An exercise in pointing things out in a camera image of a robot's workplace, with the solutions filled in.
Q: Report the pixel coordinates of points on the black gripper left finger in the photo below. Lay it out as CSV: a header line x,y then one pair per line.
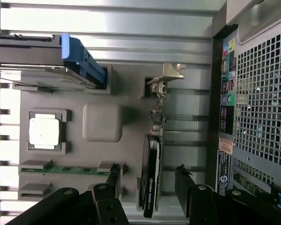
x,y
103,211

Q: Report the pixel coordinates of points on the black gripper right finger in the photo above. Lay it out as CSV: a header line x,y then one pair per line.
x,y
201,206

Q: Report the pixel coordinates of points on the green RAM stick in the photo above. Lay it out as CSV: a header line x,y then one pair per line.
x,y
68,169

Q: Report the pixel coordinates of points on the silver CPU chip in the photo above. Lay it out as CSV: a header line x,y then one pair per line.
x,y
44,131

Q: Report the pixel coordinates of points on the grey plastic parts rack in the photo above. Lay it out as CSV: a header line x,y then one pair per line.
x,y
131,112

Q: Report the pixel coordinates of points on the black open PC case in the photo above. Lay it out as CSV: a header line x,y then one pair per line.
x,y
260,93

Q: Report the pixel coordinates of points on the hard disk in blue caddy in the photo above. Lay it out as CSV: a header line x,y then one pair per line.
x,y
84,61

